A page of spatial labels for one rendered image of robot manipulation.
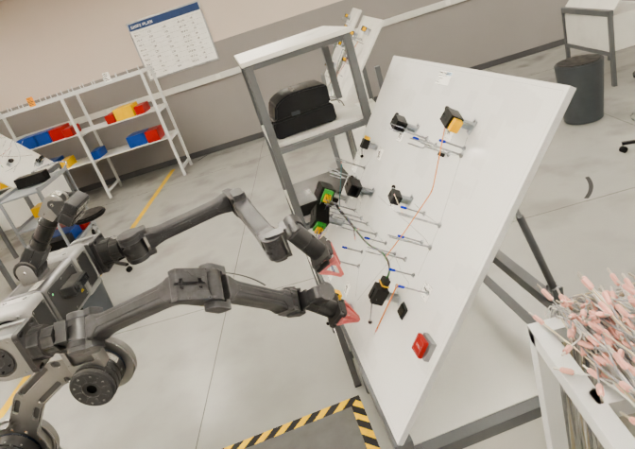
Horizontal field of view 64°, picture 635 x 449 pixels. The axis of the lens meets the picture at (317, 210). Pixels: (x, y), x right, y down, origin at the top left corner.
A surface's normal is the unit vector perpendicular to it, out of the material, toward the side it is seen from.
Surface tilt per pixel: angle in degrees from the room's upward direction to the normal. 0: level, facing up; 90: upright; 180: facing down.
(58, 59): 90
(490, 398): 0
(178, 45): 90
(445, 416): 0
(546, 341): 0
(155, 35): 90
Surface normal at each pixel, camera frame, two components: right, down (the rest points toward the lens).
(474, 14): 0.04, 0.39
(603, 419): -0.29, -0.88
